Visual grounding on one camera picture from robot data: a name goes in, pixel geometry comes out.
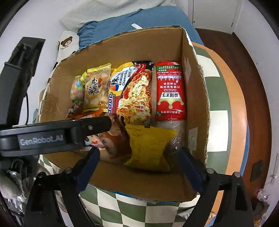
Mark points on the brown snack packet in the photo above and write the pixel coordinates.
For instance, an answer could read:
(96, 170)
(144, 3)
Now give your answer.
(115, 139)

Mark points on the red sauce packet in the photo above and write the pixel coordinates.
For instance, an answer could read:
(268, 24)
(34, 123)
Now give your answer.
(170, 93)

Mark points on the orange panda snack packet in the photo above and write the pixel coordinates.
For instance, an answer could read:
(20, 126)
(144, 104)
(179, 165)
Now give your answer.
(87, 114)

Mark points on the green checkered blanket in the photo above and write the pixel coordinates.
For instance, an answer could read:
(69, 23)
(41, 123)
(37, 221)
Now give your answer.
(218, 122)

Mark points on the crinkled yellow snack packet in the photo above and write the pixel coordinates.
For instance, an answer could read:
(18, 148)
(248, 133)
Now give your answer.
(148, 148)

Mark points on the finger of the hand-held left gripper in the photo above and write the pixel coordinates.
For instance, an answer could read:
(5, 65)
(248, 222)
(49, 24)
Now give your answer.
(96, 126)
(19, 69)

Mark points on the cardboard box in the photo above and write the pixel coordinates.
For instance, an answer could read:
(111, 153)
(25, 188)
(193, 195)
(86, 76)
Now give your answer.
(135, 179)

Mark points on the instant noodle packet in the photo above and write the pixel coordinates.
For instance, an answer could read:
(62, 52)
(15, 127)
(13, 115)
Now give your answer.
(135, 96)

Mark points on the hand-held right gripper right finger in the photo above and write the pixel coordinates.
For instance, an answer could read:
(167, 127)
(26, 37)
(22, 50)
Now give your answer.
(191, 168)

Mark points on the white door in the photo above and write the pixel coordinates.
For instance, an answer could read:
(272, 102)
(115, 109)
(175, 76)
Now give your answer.
(213, 13)

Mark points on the white textured pillow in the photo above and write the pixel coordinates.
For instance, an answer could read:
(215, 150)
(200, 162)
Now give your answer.
(98, 15)

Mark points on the yellow egg biscuit packet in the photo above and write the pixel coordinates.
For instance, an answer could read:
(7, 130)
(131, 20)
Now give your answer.
(96, 91)

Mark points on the bear print pillow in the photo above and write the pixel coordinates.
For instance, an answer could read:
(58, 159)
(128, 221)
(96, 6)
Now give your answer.
(65, 43)

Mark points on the blue pillow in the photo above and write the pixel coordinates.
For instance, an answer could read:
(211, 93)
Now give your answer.
(36, 114)

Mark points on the small panda snack packet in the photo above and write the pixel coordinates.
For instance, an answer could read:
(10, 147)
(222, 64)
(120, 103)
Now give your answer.
(93, 141)

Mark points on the colourful candy ball packet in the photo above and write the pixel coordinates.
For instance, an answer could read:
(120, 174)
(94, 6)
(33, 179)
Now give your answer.
(77, 89)

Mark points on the small white flat object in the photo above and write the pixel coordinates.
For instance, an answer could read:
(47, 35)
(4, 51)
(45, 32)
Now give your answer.
(136, 26)

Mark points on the crumpled plastic wrapper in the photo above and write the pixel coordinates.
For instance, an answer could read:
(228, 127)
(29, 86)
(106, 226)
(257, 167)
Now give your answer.
(261, 200)

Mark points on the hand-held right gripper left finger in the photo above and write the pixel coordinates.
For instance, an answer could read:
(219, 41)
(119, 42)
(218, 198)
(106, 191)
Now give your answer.
(89, 168)

